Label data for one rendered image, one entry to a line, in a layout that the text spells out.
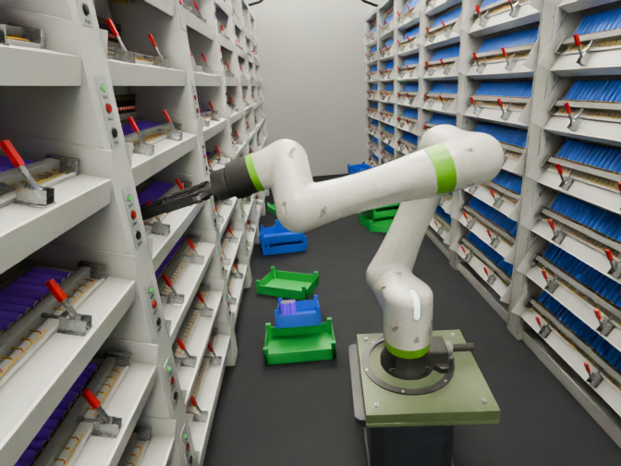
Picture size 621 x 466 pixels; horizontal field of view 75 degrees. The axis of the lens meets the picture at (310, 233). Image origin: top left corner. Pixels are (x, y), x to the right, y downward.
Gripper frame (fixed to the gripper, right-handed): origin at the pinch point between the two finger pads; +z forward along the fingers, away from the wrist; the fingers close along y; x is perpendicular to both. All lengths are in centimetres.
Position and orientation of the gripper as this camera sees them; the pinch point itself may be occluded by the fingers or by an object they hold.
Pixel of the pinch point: (153, 208)
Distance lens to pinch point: 108.0
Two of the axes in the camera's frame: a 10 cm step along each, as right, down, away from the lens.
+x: -3.2, -8.8, -3.4
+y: -0.4, -3.4, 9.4
